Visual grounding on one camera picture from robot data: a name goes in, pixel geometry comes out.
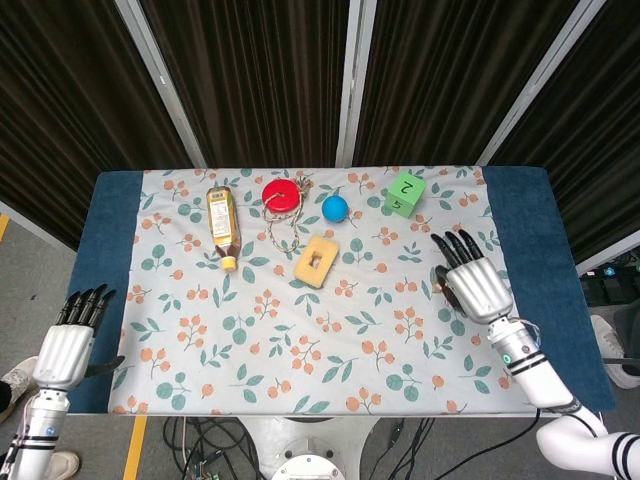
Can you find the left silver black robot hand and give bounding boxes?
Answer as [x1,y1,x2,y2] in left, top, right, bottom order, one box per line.
[32,283,126,391]

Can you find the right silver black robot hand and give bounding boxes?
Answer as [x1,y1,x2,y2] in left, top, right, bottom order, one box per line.
[430,228,514,325]

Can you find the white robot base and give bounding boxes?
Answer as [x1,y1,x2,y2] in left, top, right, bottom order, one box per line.
[239,417,381,480]

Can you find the grey shoe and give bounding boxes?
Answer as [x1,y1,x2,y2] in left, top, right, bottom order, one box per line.
[0,355,40,401]

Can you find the blue table mat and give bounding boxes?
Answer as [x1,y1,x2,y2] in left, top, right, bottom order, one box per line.
[67,166,616,415]

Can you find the white shoe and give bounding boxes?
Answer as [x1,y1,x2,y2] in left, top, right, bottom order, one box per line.
[49,449,81,480]
[589,314,640,390]

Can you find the green numbered cube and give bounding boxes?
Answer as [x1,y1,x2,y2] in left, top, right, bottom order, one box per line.
[385,171,428,219]

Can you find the black equipment with lights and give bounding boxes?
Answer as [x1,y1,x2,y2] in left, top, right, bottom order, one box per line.
[579,264,640,311]

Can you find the floral orange berry tablecloth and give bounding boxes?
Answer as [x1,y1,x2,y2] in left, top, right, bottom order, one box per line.
[110,167,539,416]

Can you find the blue ball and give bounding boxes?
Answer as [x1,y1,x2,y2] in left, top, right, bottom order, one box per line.
[321,195,349,223]

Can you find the yellow sponge with hole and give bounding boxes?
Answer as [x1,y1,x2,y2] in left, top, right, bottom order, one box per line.
[293,235,341,291]

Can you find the tea bottle with yellow cap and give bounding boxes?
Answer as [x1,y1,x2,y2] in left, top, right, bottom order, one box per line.
[206,186,241,273]

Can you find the dark ribbed partition panel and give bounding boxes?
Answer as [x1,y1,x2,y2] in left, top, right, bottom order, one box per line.
[492,0,640,264]
[141,0,354,169]
[0,0,194,251]
[352,0,584,167]

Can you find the red round disc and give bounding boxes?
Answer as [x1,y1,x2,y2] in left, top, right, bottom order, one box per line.
[261,179,301,215]

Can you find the white partition frame post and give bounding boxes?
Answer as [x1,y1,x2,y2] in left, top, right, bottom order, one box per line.
[335,0,377,167]
[113,0,207,169]
[477,0,599,166]
[574,243,640,275]

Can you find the black floor cable bundle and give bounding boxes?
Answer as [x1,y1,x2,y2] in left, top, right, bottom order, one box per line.
[162,415,261,480]

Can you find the braided beige rope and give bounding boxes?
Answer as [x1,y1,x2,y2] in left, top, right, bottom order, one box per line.
[263,174,314,251]

